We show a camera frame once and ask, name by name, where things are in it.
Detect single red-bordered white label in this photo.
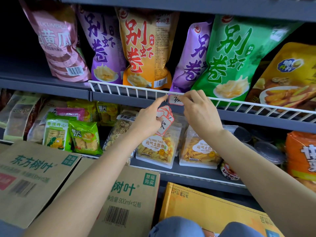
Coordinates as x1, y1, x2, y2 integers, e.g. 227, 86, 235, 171
168, 94, 186, 106

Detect pink striped snack bag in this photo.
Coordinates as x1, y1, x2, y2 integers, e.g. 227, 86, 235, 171
18, 0, 92, 83

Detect yellow cardboard box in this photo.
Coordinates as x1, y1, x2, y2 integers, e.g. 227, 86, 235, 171
159, 182, 286, 237

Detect small green snack bag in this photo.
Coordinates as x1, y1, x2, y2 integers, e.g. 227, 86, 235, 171
191, 14, 303, 107

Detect pink snack packet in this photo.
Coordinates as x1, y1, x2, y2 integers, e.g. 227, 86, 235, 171
55, 107, 86, 122

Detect person's right hand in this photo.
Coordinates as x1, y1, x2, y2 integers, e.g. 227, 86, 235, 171
177, 90, 224, 143

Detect person's left hand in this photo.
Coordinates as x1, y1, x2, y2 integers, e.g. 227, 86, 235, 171
128, 94, 169, 144

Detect person's right forearm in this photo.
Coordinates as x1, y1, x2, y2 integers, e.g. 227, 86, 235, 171
207, 129, 316, 237

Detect clear nut bag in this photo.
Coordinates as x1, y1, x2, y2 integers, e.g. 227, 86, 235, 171
102, 109, 139, 166

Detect stack of red-bordered price tags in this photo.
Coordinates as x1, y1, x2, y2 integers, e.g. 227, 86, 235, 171
155, 105, 175, 137

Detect small yellow snack bag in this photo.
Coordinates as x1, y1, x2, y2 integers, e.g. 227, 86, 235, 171
245, 41, 316, 113

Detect person's dark trousers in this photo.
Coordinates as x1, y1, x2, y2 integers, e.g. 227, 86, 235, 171
147, 216, 267, 237

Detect yellow green snack packet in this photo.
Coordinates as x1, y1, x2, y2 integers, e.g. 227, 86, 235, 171
96, 101, 119, 127
66, 99, 98, 123

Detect small purple snack bag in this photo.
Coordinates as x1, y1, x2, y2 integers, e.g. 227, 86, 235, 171
76, 5, 127, 85
169, 19, 215, 94

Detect person's left forearm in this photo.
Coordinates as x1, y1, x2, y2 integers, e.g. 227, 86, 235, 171
23, 132, 153, 237

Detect clear plastic label holder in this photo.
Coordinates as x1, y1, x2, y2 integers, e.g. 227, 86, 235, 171
167, 92, 187, 107

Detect clear yellow snack packet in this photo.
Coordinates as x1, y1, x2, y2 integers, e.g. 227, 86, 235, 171
135, 113, 183, 170
178, 124, 239, 170

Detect small orange snack bag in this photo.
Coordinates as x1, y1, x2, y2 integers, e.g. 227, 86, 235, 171
115, 7, 181, 91

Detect dark grey metal shelf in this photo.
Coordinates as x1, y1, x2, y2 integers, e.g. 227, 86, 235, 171
0, 0, 316, 198

